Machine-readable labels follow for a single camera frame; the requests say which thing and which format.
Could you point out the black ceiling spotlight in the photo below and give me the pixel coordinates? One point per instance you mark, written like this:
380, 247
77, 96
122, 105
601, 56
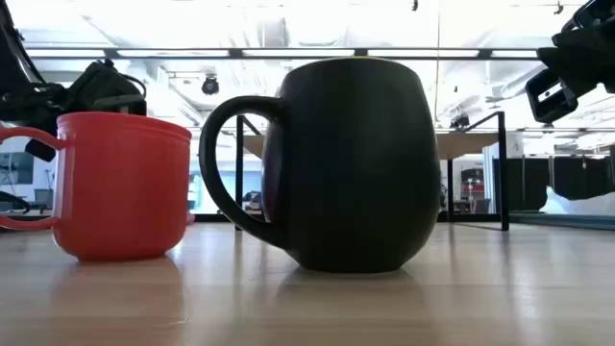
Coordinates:
210, 85
462, 121

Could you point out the black overhead frame bar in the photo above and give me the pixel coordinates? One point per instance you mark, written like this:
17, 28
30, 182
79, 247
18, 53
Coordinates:
235, 53

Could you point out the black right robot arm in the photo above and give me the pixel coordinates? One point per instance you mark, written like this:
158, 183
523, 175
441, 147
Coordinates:
593, 14

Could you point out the white cloth sheet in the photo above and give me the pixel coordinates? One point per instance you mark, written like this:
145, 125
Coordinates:
576, 206

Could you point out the teal floor mat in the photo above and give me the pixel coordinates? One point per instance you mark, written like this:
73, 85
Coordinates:
567, 222

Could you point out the round black mug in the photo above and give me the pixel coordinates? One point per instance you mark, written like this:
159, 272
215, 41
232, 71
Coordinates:
355, 168

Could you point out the small black ceiling fixture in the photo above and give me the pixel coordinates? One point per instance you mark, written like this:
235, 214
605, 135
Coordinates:
558, 7

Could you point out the black partition curtain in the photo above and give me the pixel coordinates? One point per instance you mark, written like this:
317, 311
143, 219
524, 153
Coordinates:
528, 182

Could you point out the dark wall picture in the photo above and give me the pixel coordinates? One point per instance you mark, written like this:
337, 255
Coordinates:
19, 168

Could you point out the small pink object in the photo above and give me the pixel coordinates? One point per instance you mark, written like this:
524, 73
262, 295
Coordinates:
190, 219

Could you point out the black table edge rail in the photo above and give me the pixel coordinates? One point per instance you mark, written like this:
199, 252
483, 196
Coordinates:
471, 217

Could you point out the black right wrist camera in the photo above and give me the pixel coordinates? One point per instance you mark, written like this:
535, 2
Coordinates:
548, 98

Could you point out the red plastic mug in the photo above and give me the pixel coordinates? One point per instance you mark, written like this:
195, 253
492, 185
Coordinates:
120, 192

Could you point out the wooden shelf with black frame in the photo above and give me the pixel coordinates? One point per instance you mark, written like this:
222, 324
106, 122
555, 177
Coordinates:
466, 144

